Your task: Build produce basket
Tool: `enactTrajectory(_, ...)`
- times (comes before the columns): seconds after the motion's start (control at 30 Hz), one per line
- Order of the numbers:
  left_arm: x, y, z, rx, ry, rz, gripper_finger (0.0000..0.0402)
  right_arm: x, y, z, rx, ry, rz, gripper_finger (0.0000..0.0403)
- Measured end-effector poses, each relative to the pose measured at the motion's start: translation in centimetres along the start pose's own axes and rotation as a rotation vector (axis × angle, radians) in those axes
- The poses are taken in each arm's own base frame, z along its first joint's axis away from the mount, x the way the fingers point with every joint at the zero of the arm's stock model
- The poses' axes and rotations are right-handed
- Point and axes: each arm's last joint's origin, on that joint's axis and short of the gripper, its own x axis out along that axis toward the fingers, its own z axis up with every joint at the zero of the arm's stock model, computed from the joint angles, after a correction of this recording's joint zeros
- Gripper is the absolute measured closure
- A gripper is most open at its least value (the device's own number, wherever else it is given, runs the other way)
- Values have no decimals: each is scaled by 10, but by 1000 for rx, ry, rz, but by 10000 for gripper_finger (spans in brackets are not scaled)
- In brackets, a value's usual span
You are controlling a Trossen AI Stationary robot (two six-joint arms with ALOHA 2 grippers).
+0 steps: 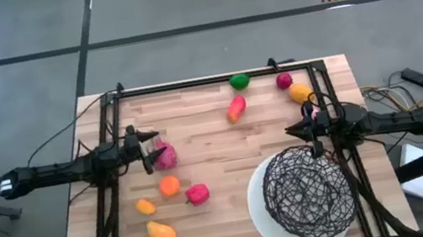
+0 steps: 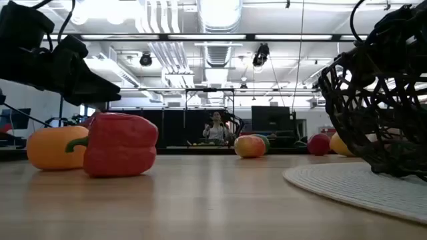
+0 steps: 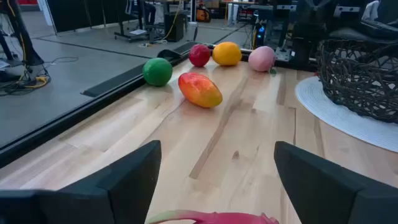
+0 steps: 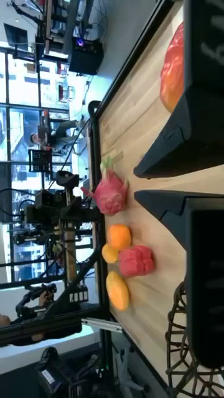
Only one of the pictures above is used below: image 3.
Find dark wicker basket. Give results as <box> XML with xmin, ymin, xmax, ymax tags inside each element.
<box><xmin>315</xmin><ymin>39</ymin><xmax>398</xmax><ymax>124</ymax></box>

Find computer with blue light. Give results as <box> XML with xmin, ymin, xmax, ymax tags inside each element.
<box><xmin>253</xmin><ymin>23</ymin><xmax>267</xmax><ymax>49</ymax></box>

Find black computer tower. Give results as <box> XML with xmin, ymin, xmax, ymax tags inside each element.
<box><xmin>164</xmin><ymin>12</ymin><xmax>185</xmax><ymax>43</ymax></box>

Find white round woven placemat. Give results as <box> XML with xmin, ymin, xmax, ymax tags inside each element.
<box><xmin>294</xmin><ymin>76</ymin><xmax>398</xmax><ymax>153</ymax></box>

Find black floor cable bundle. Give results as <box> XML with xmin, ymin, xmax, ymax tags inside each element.
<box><xmin>0</xmin><ymin>55</ymin><xmax>79</xmax><ymax>96</ymax></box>

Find black table edge rail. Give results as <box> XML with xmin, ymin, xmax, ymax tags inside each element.
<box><xmin>0</xmin><ymin>41</ymin><xmax>318</xmax><ymax>169</ymax></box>

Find pink peach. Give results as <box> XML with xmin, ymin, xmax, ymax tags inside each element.
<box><xmin>248</xmin><ymin>45</ymin><xmax>276</xmax><ymax>73</ymax></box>

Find black floor cable cover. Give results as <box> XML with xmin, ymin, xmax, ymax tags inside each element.
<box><xmin>81</xmin><ymin>41</ymin><xmax>200</xmax><ymax>98</ymax></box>

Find green lime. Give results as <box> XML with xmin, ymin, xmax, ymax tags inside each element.
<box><xmin>142</xmin><ymin>57</ymin><xmax>174</xmax><ymax>87</ymax></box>

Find orange bag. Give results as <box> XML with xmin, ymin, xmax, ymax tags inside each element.
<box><xmin>196</xmin><ymin>7</ymin><xmax>211</xmax><ymax>23</ymax></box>

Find black partition panels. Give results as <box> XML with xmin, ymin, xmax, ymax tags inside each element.
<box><xmin>46</xmin><ymin>0</ymin><xmax>141</xmax><ymax>34</ymax></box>

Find black tripod stand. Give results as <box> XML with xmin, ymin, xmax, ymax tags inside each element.
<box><xmin>0</xmin><ymin>0</ymin><xmax>45</xmax><ymax>68</ymax></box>

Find dark red apple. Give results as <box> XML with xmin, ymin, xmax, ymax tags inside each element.
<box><xmin>188</xmin><ymin>44</ymin><xmax>211</xmax><ymax>68</ymax></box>

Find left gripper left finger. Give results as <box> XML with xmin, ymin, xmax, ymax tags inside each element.
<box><xmin>0</xmin><ymin>139</ymin><xmax>162</xmax><ymax>224</ymax></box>

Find red yellow mango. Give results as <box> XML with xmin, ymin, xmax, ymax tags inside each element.
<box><xmin>178</xmin><ymin>72</ymin><xmax>223</xmax><ymax>109</ymax></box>

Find yellow floor cable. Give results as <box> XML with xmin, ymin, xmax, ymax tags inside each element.
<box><xmin>18</xmin><ymin>76</ymin><xmax>50</xmax><ymax>90</ymax></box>

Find orange fruit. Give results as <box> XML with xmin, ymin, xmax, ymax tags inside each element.
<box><xmin>212</xmin><ymin>41</ymin><xmax>243</xmax><ymax>67</ymax></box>

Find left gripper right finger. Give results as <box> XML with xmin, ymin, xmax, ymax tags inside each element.
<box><xmin>273</xmin><ymin>141</ymin><xmax>398</xmax><ymax>224</ymax></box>

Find rolling equipment cart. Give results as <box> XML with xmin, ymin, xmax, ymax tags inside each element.
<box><xmin>114</xmin><ymin>0</ymin><xmax>165</xmax><ymax>43</ymax></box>

